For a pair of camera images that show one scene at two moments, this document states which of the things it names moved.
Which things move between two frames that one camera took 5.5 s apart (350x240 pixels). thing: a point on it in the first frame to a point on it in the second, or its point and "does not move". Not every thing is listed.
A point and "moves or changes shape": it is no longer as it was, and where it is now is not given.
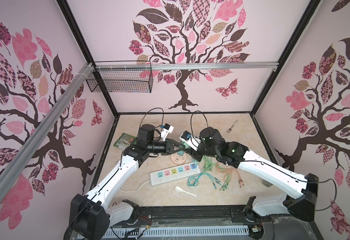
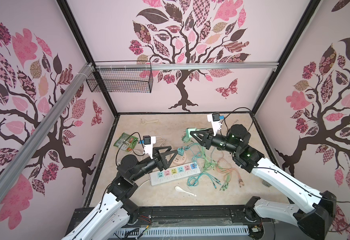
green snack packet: x=125 y=140 does not move
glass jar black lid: x=266 y=183 does not move
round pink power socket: x=178 y=159 does not move
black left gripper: x=169 y=144 to x=161 y=163
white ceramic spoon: x=180 y=189 does not move
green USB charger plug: x=187 y=146 moves or changes shape
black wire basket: x=137 y=81 does not move
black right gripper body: x=201 y=151 to x=218 y=142
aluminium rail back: x=186 y=66 does not move
